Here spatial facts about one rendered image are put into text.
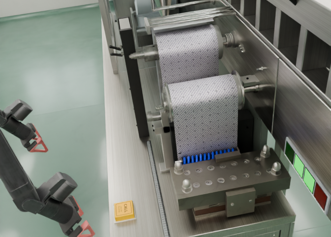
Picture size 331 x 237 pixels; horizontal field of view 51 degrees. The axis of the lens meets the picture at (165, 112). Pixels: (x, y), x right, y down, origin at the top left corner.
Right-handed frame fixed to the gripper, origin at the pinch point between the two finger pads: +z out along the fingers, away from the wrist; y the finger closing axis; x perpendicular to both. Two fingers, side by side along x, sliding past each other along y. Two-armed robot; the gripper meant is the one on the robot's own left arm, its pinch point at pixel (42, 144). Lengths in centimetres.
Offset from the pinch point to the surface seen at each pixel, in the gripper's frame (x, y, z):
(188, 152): -39, -43, 22
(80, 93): -10, 213, 126
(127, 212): -7.7, -43.6, 18.5
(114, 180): -9.7, -23.2, 22.4
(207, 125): -51, -46, 16
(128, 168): -16.6, -20.9, 26.3
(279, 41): -82, -60, -3
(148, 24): -64, -13, -11
